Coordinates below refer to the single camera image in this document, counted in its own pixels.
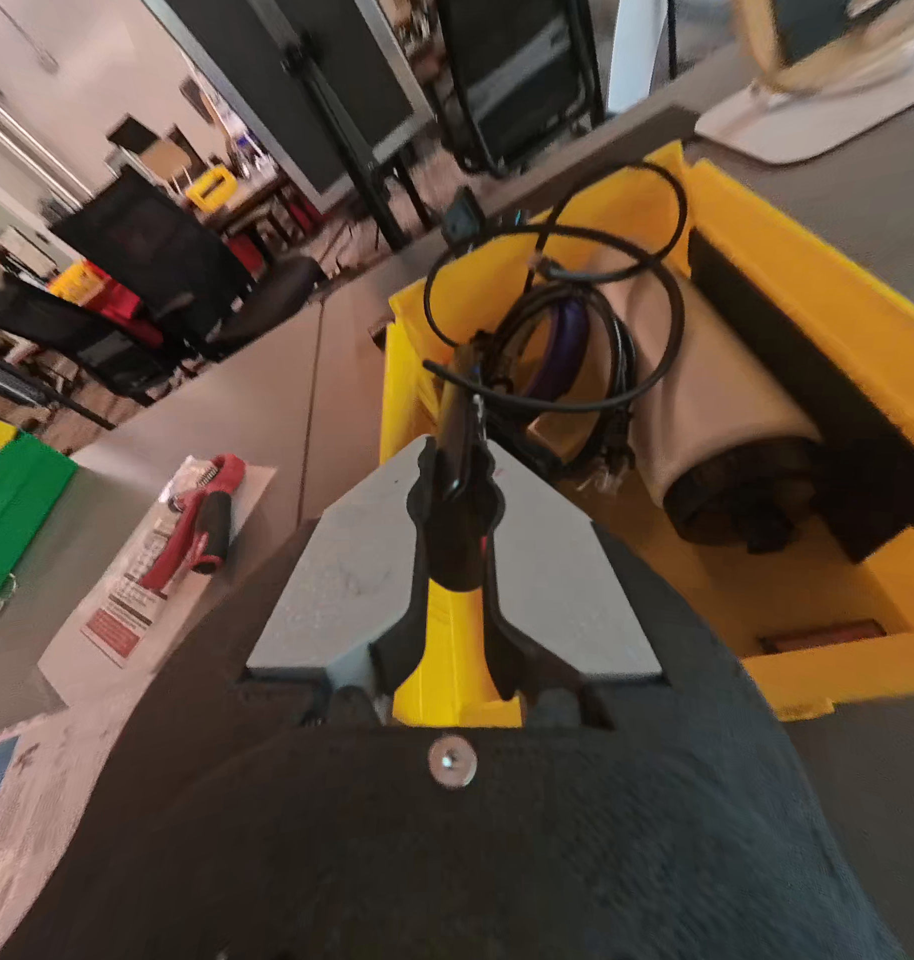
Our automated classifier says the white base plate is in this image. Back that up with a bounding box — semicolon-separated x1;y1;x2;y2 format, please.
695;41;914;166

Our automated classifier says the green box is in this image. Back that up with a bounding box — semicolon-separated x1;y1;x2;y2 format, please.
0;431;79;595

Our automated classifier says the purple cable coil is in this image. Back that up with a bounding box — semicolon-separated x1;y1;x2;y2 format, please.
528;300;589;402

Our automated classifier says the white packaging card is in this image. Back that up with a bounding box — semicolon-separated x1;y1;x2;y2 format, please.
37;453;279;702

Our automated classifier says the red hand grip exerciser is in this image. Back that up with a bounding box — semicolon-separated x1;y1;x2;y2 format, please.
138;452;248;594

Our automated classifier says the white post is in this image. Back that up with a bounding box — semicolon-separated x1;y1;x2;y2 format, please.
607;0;671;115

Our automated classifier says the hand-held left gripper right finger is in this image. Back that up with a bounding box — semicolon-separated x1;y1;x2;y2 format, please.
483;438;666;704

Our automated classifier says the black rolling cart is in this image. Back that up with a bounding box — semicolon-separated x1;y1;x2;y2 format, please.
434;0;606;180

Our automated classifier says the grey aluminium-framed panel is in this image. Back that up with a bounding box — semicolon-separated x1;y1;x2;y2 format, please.
142;0;437;219

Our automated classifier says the beige rolled mat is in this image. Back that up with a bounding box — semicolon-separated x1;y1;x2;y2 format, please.
569;247;829;556

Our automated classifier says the printed paper sheet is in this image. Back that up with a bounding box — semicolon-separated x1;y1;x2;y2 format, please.
0;693;154;960

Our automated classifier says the black cable loop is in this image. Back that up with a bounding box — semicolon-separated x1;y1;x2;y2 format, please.
423;161;688;415

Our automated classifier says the black support pole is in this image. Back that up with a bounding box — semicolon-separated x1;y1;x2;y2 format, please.
280;41;431;252

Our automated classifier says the small yellow bin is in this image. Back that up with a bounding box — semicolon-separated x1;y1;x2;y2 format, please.
185;166;238;213

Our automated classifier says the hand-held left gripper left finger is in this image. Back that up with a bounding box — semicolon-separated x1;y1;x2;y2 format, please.
245;435;437;702

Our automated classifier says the yellow plastic bin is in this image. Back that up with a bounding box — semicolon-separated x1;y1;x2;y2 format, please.
378;138;914;723

